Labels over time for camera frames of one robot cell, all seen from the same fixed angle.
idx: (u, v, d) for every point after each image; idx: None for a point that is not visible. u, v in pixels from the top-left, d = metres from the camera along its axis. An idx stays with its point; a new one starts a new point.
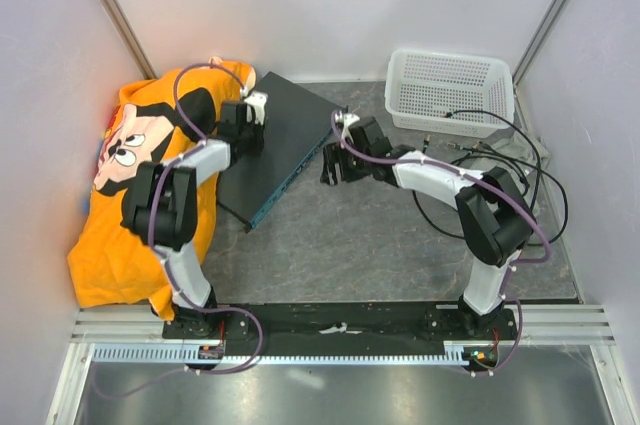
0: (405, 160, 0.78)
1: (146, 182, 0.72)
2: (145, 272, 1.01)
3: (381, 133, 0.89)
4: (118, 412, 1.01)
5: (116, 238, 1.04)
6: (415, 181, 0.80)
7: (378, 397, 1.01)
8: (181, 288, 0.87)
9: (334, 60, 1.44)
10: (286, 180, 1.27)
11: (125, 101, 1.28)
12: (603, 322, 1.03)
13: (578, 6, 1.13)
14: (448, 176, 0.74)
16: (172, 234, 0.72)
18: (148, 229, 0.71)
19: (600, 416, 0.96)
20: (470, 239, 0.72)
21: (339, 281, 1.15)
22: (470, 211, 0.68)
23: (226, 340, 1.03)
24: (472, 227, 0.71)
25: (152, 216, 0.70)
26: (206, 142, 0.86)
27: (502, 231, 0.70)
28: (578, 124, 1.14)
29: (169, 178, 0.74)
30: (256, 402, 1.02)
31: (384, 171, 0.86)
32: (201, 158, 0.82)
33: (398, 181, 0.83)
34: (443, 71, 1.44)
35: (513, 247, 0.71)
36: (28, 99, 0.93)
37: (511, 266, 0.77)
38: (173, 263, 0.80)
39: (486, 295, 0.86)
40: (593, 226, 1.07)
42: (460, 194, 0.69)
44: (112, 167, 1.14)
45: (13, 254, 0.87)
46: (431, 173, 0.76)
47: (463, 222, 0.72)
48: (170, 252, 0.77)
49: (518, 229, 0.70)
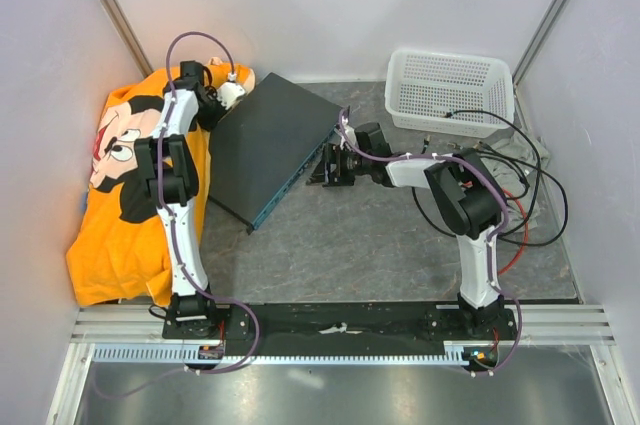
0: (394, 158, 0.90)
1: (147, 158, 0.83)
2: (145, 263, 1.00)
3: (383, 141, 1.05)
4: (118, 412, 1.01)
5: (115, 232, 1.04)
6: (403, 175, 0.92)
7: (379, 397, 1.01)
8: (184, 262, 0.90)
9: (335, 59, 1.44)
10: (288, 181, 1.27)
11: (116, 102, 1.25)
12: (603, 322, 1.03)
13: (577, 7, 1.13)
14: (424, 162, 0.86)
16: (183, 191, 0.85)
18: (160, 191, 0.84)
19: (600, 416, 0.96)
20: (446, 212, 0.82)
21: (339, 281, 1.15)
22: (436, 182, 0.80)
23: (226, 340, 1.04)
24: (444, 201, 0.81)
25: (161, 180, 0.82)
26: (175, 99, 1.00)
27: (470, 204, 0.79)
28: (577, 124, 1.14)
29: (164, 147, 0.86)
30: (256, 402, 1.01)
31: (380, 174, 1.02)
32: (177, 117, 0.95)
33: (392, 180, 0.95)
34: (443, 71, 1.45)
35: (483, 220, 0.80)
36: (27, 99, 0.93)
37: (489, 241, 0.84)
38: (179, 224, 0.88)
39: (475, 285, 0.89)
40: (594, 226, 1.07)
42: (429, 168, 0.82)
44: (109, 164, 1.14)
45: (13, 254, 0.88)
46: (411, 162, 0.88)
47: (436, 196, 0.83)
48: (177, 209, 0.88)
49: (487, 202, 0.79)
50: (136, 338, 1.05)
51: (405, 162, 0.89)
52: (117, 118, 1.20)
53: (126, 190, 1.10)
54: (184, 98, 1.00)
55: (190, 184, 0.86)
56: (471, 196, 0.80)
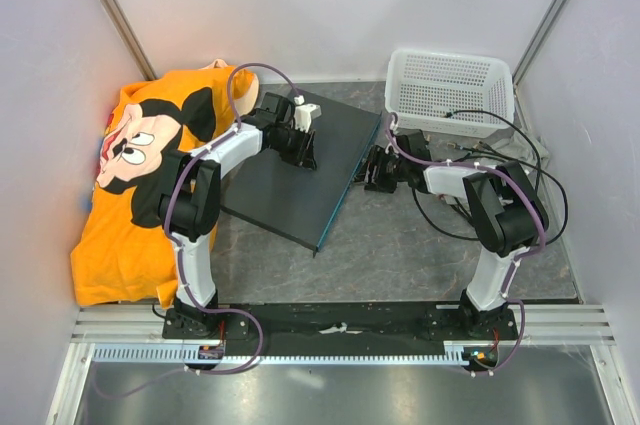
0: (435, 163, 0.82)
1: (172, 173, 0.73)
2: (155, 268, 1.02)
3: (424, 146, 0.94)
4: (118, 412, 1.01)
5: (125, 236, 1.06)
6: (442, 185, 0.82)
7: (379, 398, 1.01)
8: (187, 283, 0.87)
9: (335, 59, 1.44)
10: (341, 199, 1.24)
11: (127, 101, 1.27)
12: (603, 322, 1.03)
13: (578, 7, 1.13)
14: (464, 170, 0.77)
16: (190, 225, 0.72)
18: (168, 214, 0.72)
19: (600, 417, 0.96)
20: (479, 227, 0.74)
21: (339, 281, 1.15)
22: (476, 193, 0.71)
23: (226, 340, 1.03)
24: (479, 214, 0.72)
25: (172, 202, 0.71)
26: (238, 131, 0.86)
27: (508, 221, 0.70)
28: (578, 124, 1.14)
29: (195, 170, 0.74)
30: (256, 402, 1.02)
31: (418, 178, 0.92)
32: (228, 149, 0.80)
33: (428, 186, 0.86)
34: (442, 71, 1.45)
35: (519, 240, 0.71)
36: (27, 99, 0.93)
37: (515, 261, 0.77)
38: (186, 254, 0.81)
39: (487, 292, 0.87)
40: (593, 226, 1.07)
42: (469, 176, 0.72)
44: (118, 166, 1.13)
45: (13, 255, 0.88)
46: (447, 169, 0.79)
47: (471, 208, 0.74)
48: (185, 242, 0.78)
49: (526, 223, 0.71)
50: (136, 338, 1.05)
51: (443, 167, 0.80)
52: (130, 120, 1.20)
53: (136, 193, 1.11)
54: (246, 135, 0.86)
55: (202, 220, 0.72)
56: (510, 213, 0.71)
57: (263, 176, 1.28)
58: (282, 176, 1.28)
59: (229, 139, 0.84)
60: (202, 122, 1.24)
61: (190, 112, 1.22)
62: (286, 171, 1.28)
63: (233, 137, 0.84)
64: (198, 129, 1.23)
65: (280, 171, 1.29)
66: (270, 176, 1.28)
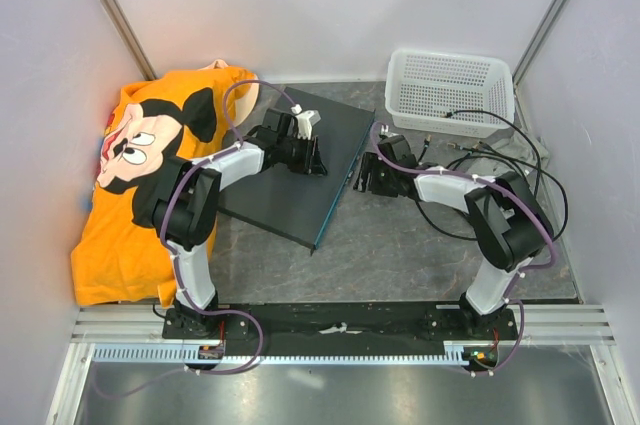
0: (425, 170, 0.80)
1: (170, 179, 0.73)
2: (156, 268, 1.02)
3: (408, 151, 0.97)
4: (118, 411, 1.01)
5: (126, 236, 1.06)
6: (435, 194, 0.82)
7: (379, 398, 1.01)
8: (186, 287, 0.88)
9: (336, 59, 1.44)
10: (337, 195, 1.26)
11: (127, 101, 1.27)
12: (603, 322, 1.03)
13: (578, 7, 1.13)
14: (461, 182, 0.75)
16: (184, 233, 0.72)
18: (162, 223, 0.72)
19: (600, 417, 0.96)
20: (484, 242, 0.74)
21: (339, 281, 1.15)
22: (480, 210, 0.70)
23: (226, 340, 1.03)
24: (484, 230, 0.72)
25: (167, 210, 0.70)
26: (240, 147, 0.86)
27: (514, 236, 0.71)
28: (577, 124, 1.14)
29: (195, 178, 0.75)
30: (256, 402, 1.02)
31: (407, 185, 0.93)
32: (230, 161, 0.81)
33: (420, 194, 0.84)
34: (442, 71, 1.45)
35: (526, 253, 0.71)
36: (27, 99, 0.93)
37: (520, 274, 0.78)
38: (182, 261, 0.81)
39: (490, 297, 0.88)
40: (593, 226, 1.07)
42: (470, 193, 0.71)
44: (118, 165, 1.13)
45: (13, 255, 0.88)
46: (441, 179, 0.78)
47: (474, 224, 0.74)
48: (181, 250, 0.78)
49: (532, 236, 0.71)
50: (136, 338, 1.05)
51: (436, 176, 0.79)
52: (131, 120, 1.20)
53: (139, 193, 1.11)
54: (248, 151, 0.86)
55: (197, 229, 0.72)
56: (514, 227, 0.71)
57: (263, 177, 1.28)
58: (283, 176, 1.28)
59: (229, 154, 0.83)
60: (203, 122, 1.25)
61: (191, 112, 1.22)
62: (286, 171, 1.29)
63: (236, 152, 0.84)
64: (198, 129, 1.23)
65: (280, 171, 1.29)
66: (270, 176, 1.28)
